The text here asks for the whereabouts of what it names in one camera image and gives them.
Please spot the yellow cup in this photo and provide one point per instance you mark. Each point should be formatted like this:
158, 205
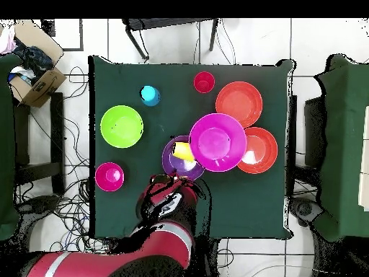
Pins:
183, 151

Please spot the purple bowl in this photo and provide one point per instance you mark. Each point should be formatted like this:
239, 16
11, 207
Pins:
178, 167

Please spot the large pink bowl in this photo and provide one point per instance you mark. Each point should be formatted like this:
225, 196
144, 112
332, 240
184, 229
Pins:
217, 141

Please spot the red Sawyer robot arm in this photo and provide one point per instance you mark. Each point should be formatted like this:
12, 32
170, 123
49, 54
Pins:
161, 248

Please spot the light blue cup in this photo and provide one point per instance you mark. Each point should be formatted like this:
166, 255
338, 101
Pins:
150, 95

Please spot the green bowl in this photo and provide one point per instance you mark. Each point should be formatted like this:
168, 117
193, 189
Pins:
121, 126

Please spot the red cup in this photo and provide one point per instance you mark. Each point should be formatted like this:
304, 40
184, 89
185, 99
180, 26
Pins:
204, 82

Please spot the orange bowl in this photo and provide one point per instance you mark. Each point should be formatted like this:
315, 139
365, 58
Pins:
242, 98
262, 150

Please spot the small crimson bowl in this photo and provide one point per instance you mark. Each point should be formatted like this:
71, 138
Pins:
109, 176

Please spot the dark green tablecloth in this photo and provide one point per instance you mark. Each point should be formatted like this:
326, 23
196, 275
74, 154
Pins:
245, 207

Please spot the black cabinet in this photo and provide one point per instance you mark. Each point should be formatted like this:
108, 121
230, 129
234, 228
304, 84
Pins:
314, 129

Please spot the black caster leg with knob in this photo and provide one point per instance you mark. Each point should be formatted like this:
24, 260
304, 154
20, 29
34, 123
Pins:
40, 203
305, 208

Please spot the cardboard box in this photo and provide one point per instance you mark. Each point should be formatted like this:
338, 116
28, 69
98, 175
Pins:
40, 86

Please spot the green-covered side table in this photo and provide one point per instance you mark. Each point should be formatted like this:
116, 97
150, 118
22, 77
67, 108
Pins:
346, 115
7, 144

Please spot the black bench frame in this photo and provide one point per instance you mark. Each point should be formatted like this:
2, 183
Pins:
56, 129

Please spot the black metal chair frame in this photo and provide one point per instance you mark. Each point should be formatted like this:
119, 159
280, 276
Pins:
161, 23

